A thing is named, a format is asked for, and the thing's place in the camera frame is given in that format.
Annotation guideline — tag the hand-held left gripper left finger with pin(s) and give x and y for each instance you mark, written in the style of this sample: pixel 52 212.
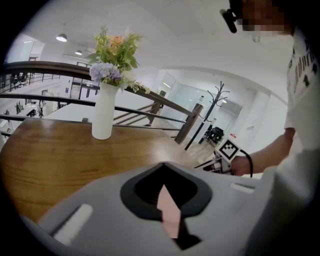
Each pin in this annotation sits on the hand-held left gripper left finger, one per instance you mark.
pixel 112 212

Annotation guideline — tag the person's right hand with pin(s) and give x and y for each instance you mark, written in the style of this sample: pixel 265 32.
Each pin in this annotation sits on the person's right hand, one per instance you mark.
pixel 241 166

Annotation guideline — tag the black pendant lamp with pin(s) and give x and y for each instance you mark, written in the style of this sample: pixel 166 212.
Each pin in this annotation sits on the black pendant lamp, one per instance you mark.
pixel 61 38
pixel 78 53

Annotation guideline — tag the black coat rack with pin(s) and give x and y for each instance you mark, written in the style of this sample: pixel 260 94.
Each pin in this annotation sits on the black coat rack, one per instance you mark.
pixel 205 116

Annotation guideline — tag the black office chair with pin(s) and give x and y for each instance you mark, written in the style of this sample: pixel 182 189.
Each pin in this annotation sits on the black office chair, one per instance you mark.
pixel 215 133

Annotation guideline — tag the white vase with flowers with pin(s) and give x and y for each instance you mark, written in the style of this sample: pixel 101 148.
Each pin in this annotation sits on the white vase with flowers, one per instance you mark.
pixel 115 50

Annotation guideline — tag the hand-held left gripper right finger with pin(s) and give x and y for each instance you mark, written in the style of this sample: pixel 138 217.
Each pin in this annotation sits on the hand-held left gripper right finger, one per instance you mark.
pixel 225 212

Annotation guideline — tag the black head-mounted camera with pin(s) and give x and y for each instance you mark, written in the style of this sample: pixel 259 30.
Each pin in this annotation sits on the black head-mounted camera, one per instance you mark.
pixel 230 21

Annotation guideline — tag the pink big plate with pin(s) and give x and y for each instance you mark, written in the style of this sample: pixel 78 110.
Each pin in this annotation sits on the pink big plate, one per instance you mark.
pixel 168 212

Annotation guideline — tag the white printed t-shirt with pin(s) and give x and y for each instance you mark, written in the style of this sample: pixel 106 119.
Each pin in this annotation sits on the white printed t-shirt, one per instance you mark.
pixel 302 112

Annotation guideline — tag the person's right forearm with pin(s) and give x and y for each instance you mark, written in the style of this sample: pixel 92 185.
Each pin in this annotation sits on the person's right forearm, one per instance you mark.
pixel 270 155

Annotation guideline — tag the black curved railing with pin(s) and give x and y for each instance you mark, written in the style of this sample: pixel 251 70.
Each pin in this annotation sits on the black curved railing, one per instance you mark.
pixel 50 67

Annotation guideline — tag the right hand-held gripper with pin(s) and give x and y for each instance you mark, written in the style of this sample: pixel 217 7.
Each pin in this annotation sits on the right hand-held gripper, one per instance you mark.
pixel 228 150

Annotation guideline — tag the brown wooden table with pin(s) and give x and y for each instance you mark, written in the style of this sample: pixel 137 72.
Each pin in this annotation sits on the brown wooden table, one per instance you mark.
pixel 75 155

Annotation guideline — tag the person's head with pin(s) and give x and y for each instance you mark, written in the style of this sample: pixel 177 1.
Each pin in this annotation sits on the person's head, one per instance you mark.
pixel 262 15

